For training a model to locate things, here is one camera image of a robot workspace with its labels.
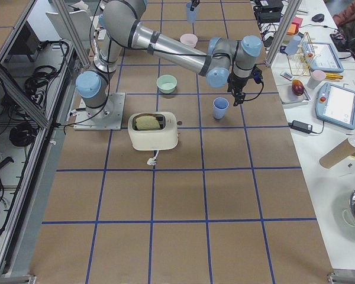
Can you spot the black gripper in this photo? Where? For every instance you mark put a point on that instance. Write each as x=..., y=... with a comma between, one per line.
x=237, y=82

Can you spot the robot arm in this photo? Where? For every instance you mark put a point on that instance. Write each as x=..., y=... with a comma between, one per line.
x=227, y=62

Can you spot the pink bowl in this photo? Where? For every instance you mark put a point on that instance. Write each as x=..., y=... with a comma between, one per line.
x=189, y=39

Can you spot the mint green bowl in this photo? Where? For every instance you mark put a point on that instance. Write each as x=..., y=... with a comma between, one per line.
x=166, y=83

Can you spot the white remote control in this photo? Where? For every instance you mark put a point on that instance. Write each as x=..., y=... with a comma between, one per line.
x=287, y=75

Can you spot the light blue cup on desk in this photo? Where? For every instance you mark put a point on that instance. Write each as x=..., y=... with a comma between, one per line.
x=293, y=45

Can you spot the bowl with foam cubes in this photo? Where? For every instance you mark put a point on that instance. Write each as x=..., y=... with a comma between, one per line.
x=294, y=26

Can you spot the red mango fruit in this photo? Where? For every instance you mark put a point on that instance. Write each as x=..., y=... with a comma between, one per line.
x=297, y=87

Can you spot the cream white toaster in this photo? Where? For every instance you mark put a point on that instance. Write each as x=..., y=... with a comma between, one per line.
x=165, y=138

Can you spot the toast slice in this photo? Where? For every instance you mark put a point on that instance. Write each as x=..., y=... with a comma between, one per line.
x=147, y=122

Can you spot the beige cup on desk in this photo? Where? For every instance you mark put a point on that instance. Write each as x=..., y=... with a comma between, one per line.
x=316, y=77

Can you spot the teach pendant tablet far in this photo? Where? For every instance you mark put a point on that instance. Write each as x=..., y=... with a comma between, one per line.
x=321, y=56

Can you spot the teach pendant tablet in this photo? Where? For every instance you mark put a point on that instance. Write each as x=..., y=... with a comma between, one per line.
x=321, y=56
x=336, y=104

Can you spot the black power brick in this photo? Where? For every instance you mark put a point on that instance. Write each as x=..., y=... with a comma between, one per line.
x=300, y=126

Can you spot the teach pendant tablet near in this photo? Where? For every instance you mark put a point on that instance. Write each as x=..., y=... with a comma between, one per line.
x=336, y=104

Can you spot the cardboard tube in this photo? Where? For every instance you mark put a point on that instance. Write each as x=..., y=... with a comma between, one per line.
x=338, y=153

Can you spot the gold wire rack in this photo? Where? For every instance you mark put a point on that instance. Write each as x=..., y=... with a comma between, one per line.
x=299, y=63

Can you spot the aluminium frame post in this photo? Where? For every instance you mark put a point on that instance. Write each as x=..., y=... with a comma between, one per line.
x=285, y=23

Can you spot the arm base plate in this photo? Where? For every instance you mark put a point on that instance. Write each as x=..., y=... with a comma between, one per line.
x=110, y=118

